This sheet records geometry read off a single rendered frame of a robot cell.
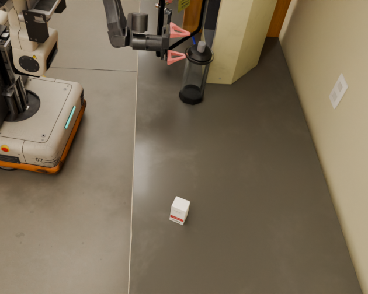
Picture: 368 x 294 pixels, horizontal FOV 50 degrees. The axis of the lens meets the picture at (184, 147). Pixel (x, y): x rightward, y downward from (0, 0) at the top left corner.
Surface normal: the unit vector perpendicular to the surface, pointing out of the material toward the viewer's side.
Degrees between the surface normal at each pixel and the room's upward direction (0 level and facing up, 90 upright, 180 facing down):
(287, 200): 0
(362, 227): 90
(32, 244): 0
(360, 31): 90
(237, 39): 90
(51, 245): 0
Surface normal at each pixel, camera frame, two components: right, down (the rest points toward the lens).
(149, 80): 0.11, -0.63
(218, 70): 0.05, 0.78
